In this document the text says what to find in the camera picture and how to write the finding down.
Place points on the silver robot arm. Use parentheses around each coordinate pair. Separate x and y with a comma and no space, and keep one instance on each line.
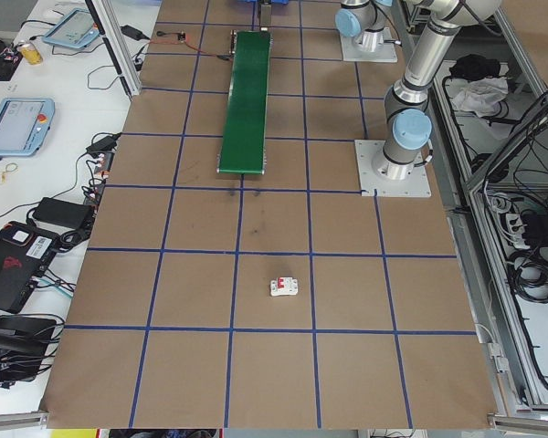
(347,23)
(427,55)

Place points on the small circuit board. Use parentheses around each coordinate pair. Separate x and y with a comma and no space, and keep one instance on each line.
(181,35)

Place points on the green conveyor belt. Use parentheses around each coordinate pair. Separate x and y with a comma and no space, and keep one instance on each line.
(246,114)

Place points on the black power adapter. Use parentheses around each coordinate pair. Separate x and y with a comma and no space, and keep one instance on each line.
(101,143)
(130,31)

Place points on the blue grey teach pendant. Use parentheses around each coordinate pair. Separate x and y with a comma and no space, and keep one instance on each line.
(13,125)
(70,29)

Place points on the black cloth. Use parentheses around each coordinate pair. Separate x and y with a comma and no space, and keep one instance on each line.
(475,66)

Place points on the white cloth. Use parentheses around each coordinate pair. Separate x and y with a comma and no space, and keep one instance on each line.
(479,98)

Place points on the yellow drink can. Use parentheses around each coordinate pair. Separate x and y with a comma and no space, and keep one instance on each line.
(31,54)

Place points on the white red circuit breaker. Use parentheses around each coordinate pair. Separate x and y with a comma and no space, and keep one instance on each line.
(283,288)

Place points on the large black power brick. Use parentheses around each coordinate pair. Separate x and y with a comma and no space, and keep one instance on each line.
(64,212)

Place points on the yellow rubber band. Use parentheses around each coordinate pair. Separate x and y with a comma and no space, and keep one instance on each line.
(3,175)

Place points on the black box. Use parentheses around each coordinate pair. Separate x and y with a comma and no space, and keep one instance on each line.
(536,223)

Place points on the black computer with red logo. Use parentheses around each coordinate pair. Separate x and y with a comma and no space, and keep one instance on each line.
(9,269)

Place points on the black electronic device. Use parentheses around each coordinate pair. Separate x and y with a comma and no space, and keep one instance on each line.
(13,337)

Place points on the aluminium profile bar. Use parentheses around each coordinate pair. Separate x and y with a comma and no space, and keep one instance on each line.
(530,422)
(13,420)

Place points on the aluminium profile post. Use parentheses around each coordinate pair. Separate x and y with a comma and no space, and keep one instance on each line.
(119,55)

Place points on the metal bar frame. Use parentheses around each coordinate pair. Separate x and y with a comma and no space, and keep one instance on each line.
(523,45)

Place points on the grey metal bracket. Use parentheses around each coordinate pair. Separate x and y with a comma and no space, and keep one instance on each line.
(498,360)

